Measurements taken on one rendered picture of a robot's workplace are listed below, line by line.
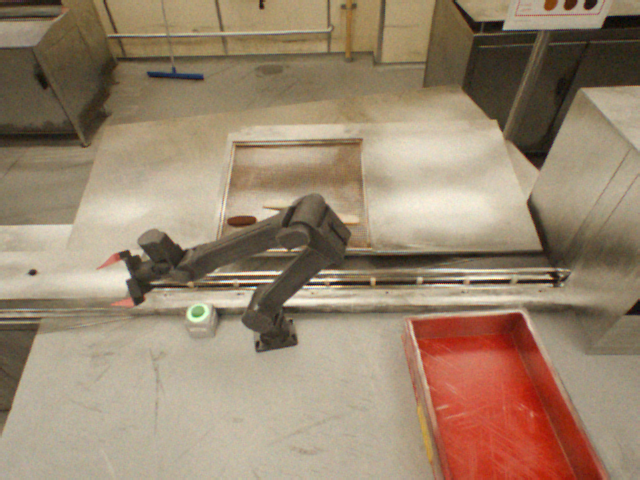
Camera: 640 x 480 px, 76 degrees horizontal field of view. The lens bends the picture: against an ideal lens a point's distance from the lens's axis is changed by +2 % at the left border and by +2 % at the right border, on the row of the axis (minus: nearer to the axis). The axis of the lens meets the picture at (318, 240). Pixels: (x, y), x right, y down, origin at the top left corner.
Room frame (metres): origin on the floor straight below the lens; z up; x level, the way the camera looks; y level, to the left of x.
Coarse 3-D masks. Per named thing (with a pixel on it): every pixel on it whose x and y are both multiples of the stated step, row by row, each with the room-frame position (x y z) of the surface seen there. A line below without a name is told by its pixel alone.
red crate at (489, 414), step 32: (448, 352) 0.52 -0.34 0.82; (480, 352) 0.52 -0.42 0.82; (512, 352) 0.51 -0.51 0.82; (448, 384) 0.43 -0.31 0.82; (480, 384) 0.43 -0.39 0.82; (512, 384) 0.43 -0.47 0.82; (448, 416) 0.36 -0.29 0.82; (480, 416) 0.35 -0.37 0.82; (512, 416) 0.35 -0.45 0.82; (544, 416) 0.35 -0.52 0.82; (448, 448) 0.29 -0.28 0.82; (480, 448) 0.28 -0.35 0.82; (512, 448) 0.28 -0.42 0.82; (544, 448) 0.28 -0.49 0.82
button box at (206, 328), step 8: (192, 304) 0.66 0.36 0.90; (208, 304) 0.66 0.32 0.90; (216, 312) 0.67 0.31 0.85; (184, 320) 0.61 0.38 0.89; (208, 320) 0.61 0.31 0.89; (216, 320) 0.65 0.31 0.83; (192, 328) 0.60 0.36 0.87; (200, 328) 0.60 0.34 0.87; (208, 328) 0.60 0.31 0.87; (192, 336) 0.60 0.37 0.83; (200, 336) 0.60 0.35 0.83; (208, 336) 0.60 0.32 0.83
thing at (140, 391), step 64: (512, 256) 0.85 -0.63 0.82; (128, 320) 0.67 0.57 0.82; (320, 320) 0.64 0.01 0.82; (384, 320) 0.63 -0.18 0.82; (576, 320) 0.61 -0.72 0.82; (64, 384) 0.48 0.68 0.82; (128, 384) 0.47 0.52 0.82; (192, 384) 0.46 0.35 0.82; (256, 384) 0.46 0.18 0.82; (320, 384) 0.45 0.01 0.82; (384, 384) 0.44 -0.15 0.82; (576, 384) 0.42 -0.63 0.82; (0, 448) 0.33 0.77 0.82; (64, 448) 0.33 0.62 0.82; (128, 448) 0.32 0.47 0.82; (192, 448) 0.31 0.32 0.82; (256, 448) 0.30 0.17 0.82; (320, 448) 0.30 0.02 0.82; (384, 448) 0.29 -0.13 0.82
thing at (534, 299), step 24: (528, 288) 0.69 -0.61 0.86; (552, 288) 0.69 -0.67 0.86; (0, 312) 0.70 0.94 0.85; (24, 312) 0.70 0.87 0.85; (48, 312) 0.69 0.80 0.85; (72, 312) 0.69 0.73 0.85; (96, 312) 0.69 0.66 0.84; (120, 312) 0.68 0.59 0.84; (144, 312) 0.68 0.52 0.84; (168, 312) 0.68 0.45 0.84; (240, 312) 0.67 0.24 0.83; (288, 312) 0.67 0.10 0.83; (312, 312) 0.66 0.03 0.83; (336, 312) 0.66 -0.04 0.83; (360, 312) 0.66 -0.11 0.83; (384, 312) 0.65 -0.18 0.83; (408, 312) 0.65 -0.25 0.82
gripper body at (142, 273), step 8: (136, 256) 0.70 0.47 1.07; (128, 264) 0.66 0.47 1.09; (136, 264) 0.67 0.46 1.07; (144, 264) 0.66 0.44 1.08; (152, 264) 0.66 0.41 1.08; (136, 272) 0.65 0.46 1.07; (144, 272) 0.64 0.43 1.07; (152, 272) 0.64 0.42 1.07; (136, 280) 0.63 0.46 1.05; (144, 280) 0.64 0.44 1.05; (152, 280) 0.64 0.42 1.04; (144, 288) 0.63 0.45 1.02
